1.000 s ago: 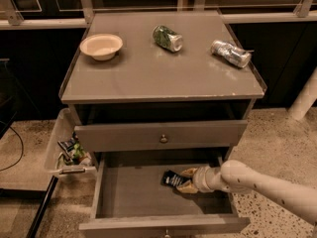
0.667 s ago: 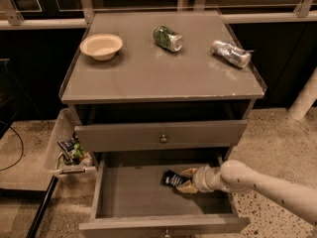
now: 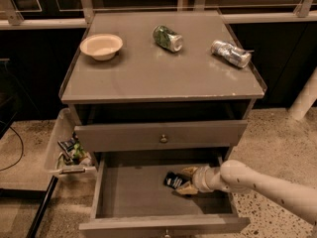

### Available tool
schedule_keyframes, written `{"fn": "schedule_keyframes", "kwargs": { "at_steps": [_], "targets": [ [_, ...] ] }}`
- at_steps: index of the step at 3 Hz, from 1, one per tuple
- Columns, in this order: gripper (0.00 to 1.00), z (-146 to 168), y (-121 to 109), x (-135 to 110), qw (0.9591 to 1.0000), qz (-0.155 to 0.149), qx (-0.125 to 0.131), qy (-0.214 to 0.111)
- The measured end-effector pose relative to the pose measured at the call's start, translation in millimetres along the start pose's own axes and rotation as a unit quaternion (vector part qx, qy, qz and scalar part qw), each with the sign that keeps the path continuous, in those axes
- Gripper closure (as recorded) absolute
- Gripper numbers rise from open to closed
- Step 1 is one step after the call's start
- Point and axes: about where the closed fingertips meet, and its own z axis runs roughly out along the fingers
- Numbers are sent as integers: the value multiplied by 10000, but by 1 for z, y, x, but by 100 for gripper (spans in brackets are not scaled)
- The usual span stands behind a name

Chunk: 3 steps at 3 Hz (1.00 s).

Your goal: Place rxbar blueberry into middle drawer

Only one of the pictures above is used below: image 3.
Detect grey drawer cabinet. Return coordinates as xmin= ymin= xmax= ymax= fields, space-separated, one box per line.
xmin=58 ymin=10 xmax=267 ymax=161

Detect snack packets in bin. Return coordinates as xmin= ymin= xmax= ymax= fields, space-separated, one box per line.
xmin=56 ymin=133 xmax=92 ymax=168

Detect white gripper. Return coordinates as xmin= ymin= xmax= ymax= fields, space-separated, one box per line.
xmin=175 ymin=166 xmax=221 ymax=195

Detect metal railing frame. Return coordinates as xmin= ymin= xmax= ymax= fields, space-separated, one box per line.
xmin=0 ymin=0 xmax=317 ymax=29

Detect open grey middle drawer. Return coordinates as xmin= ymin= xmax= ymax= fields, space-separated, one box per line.
xmin=79 ymin=149 xmax=250 ymax=238

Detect grey upper drawer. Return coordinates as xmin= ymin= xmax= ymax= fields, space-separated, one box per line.
xmin=74 ymin=120 xmax=247 ymax=152

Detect white paper bowl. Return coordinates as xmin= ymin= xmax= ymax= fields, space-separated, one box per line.
xmin=79 ymin=34 xmax=123 ymax=61

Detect brass drawer knob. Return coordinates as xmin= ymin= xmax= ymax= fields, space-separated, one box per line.
xmin=162 ymin=229 xmax=171 ymax=238
xmin=159 ymin=135 xmax=168 ymax=144

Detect silver blue soda can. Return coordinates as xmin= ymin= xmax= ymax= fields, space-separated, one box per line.
xmin=211 ymin=40 xmax=252 ymax=68

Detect green soda can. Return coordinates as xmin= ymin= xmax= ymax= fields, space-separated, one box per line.
xmin=153 ymin=25 xmax=183 ymax=53

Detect brass upper drawer knob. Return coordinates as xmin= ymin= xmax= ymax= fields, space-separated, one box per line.
xmin=159 ymin=135 xmax=168 ymax=144

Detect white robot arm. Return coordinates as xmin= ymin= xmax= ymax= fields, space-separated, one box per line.
xmin=177 ymin=74 xmax=317 ymax=226

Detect black cable on floor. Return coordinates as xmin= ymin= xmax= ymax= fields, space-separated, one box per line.
xmin=0 ymin=120 xmax=26 ymax=173

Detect blue rxbar blueberry bar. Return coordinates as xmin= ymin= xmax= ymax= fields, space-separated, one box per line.
xmin=163 ymin=172 xmax=189 ymax=189

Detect brass middle drawer knob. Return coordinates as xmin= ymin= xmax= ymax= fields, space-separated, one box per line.
xmin=162 ymin=229 xmax=171 ymax=238

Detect clear plastic bin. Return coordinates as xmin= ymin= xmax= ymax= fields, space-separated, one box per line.
xmin=45 ymin=108 xmax=96 ymax=182

